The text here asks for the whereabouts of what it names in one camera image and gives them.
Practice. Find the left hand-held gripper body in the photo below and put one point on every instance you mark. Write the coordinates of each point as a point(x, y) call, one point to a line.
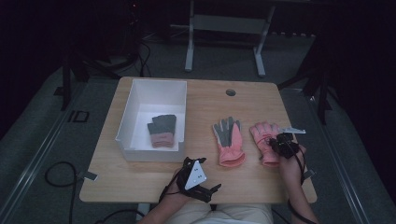
point(195, 177)

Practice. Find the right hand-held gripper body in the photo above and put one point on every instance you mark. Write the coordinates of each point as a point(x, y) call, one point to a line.
point(285, 143)

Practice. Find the pink glove with emblem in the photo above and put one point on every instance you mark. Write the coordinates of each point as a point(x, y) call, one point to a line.
point(263, 140)

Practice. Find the pink glove grey palm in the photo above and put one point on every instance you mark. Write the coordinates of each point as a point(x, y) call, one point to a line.
point(229, 143)

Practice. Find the white box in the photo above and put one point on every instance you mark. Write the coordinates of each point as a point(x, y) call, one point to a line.
point(154, 124)

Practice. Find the person's right hand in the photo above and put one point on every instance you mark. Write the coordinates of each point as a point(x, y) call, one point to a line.
point(291, 169)

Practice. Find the person's left hand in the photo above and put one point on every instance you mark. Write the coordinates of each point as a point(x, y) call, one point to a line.
point(174, 194)

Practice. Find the person's beige trousers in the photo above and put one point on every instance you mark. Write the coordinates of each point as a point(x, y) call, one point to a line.
point(219, 215)

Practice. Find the white table leg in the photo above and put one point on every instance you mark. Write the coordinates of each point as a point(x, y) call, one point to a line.
point(143, 211)

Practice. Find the black stand with legs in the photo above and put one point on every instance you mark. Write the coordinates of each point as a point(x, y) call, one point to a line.
point(317, 84)

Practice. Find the black tripod stand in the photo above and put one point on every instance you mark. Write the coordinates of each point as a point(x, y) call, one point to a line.
point(81, 67)

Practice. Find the silver floor rail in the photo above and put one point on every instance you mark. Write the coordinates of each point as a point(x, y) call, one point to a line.
point(34, 155)
point(337, 161)

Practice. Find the white metal desk frame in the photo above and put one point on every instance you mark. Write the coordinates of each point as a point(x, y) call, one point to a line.
point(224, 24)

